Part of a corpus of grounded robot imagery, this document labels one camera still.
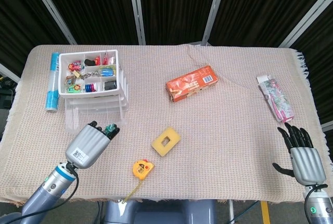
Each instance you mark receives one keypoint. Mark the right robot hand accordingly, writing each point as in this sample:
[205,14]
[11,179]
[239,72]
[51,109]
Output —
[308,164]

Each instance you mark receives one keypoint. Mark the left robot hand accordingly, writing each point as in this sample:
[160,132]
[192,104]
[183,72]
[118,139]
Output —
[87,146]

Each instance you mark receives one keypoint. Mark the small green electronic part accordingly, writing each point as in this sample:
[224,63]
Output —
[109,128]

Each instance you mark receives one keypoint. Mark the clear plastic drawer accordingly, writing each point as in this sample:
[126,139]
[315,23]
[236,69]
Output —
[96,113]

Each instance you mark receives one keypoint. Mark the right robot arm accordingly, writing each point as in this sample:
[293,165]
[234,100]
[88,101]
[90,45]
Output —
[321,208]

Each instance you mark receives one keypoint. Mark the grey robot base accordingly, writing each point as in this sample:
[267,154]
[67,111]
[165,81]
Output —
[156,212]

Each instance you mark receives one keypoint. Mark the orange cardboard box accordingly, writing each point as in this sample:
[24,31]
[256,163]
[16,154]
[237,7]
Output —
[187,83]

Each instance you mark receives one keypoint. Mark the stack of coloured discs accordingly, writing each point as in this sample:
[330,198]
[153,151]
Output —
[91,87]

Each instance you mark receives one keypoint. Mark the yellow tape measure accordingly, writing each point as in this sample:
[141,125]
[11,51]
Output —
[141,169]

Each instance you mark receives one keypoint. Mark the blue plastic wrap roll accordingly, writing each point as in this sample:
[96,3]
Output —
[52,96]

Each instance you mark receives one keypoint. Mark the yellow sponge with hole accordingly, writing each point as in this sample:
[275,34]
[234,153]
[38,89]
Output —
[157,144]

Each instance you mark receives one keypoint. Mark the floral tissue packet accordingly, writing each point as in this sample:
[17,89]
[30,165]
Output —
[278,99]

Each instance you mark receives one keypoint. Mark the blue clips packet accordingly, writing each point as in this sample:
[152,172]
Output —
[107,71]

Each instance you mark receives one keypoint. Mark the small black object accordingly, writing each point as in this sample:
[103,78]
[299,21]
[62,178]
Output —
[89,62]

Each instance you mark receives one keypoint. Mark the small red object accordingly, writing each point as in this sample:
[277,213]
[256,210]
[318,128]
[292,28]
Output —
[98,60]

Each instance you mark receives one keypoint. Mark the beige woven tablecloth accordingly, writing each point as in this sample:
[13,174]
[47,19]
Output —
[221,143]

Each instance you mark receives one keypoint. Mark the red wrapped packet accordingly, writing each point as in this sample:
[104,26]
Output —
[108,59]

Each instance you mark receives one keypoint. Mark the dark pleated curtain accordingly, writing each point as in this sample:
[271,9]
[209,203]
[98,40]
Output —
[177,5]

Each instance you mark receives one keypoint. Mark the white compartment organizer box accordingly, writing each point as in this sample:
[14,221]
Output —
[61,78]

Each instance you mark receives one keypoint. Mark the white frame bar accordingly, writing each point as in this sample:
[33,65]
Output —
[9,73]

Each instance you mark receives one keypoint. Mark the white screen frame post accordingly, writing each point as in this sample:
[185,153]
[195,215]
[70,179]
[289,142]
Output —
[136,9]
[214,9]
[309,17]
[52,9]

